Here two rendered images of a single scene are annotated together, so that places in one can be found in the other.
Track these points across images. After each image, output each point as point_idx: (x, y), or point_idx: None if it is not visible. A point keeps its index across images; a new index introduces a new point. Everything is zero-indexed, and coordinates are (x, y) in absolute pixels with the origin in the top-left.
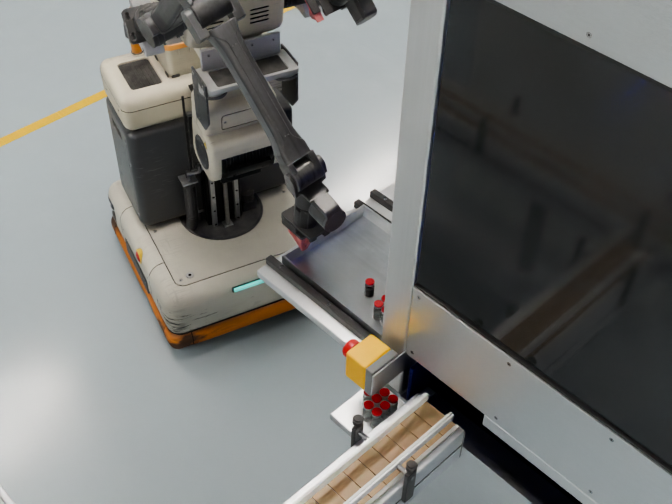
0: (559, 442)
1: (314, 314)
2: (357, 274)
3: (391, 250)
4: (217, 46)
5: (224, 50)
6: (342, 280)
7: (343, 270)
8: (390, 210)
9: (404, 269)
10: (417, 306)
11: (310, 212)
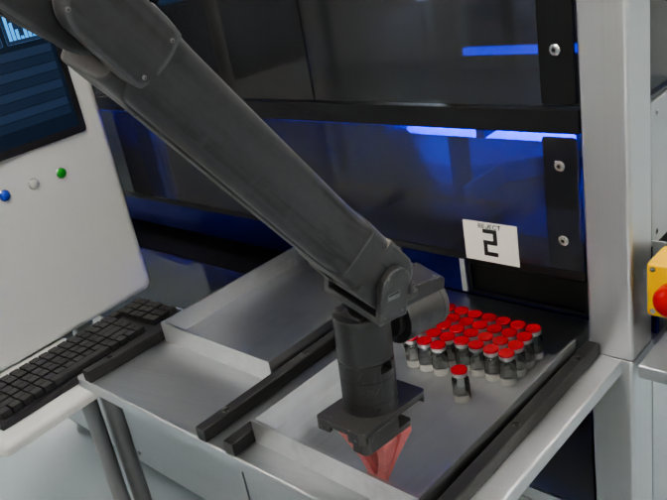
0: None
1: (537, 452)
2: (416, 420)
3: (631, 70)
4: (171, 70)
5: (198, 61)
6: (437, 434)
7: (411, 437)
8: (247, 411)
9: (644, 83)
10: (656, 131)
11: (416, 323)
